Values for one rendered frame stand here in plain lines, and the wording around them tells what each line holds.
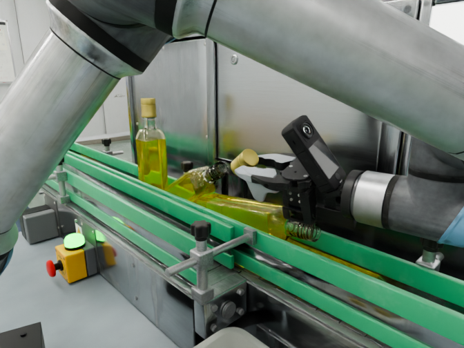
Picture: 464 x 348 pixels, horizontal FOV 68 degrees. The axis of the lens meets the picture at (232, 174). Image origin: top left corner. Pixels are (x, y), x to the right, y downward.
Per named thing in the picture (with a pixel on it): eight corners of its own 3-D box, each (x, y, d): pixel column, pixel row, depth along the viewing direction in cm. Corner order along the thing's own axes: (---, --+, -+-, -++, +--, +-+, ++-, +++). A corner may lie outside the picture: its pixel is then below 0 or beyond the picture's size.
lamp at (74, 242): (88, 246, 82) (86, 235, 81) (68, 253, 79) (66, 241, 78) (81, 239, 85) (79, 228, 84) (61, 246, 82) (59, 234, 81)
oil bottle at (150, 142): (170, 210, 89) (166, 127, 83) (150, 215, 85) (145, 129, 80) (159, 204, 93) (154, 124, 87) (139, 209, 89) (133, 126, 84)
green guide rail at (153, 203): (234, 267, 61) (235, 226, 59) (230, 269, 61) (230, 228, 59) (4, 140, 183) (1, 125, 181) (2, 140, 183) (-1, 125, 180)
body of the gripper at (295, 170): (278, 218, 57) (349, 238, 50) (271, 172, 53) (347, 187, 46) (301, 194, 62) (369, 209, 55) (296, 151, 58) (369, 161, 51)
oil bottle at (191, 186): (177, 213, 87) (224, 186, 71) (157, 219, 83) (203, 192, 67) (170, 192, 88) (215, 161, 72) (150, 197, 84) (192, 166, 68)
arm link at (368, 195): (381, 192, 43) (401, 163, 48) (345, 186, 46) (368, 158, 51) (380, 239, 46) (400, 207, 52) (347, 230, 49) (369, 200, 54)
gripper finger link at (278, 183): (248, 188, 56) (300, 194, 51) (246, 179, 55) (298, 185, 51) (260, 173, 59) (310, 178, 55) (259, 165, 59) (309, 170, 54)
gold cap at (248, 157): (250, 173, 64) (263, 162, 61) (236, 179, 62) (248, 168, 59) (241, 157, 65) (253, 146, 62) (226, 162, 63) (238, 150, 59)
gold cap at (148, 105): (159, 117, 83) (158, 98, 81) (146, 118, 80) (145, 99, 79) (151, 115, 85) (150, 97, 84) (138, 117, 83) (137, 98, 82)
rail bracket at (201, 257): (257, 275, 59) (259, 206, 56) (175, 322, 48) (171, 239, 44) (245, 268, 61) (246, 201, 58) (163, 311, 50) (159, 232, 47)
